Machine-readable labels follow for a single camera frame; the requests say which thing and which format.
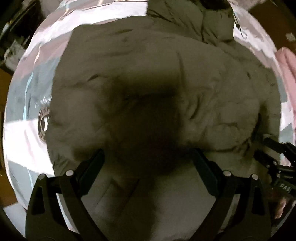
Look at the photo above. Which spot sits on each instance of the person's right hand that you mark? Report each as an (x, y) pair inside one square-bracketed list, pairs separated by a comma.
[(281, 206)]

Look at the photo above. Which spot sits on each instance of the printed patchwork bed cover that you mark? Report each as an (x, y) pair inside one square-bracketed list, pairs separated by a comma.
[(23, 143)]

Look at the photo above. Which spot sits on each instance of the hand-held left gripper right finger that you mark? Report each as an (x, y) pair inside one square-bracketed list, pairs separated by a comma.
[(205, 171)]

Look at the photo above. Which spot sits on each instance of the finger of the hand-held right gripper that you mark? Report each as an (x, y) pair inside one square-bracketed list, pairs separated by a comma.
[(277, 144), (266, 160)]

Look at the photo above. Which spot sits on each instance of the olive green puffer jacket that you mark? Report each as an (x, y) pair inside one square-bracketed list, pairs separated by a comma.
[(143, 97)]

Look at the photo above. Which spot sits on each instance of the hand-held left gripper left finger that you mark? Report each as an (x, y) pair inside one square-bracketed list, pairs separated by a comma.
[(91, 171)]

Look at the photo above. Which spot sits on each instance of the pink folded blanket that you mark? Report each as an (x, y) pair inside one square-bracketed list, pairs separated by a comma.
[(286, 67)]

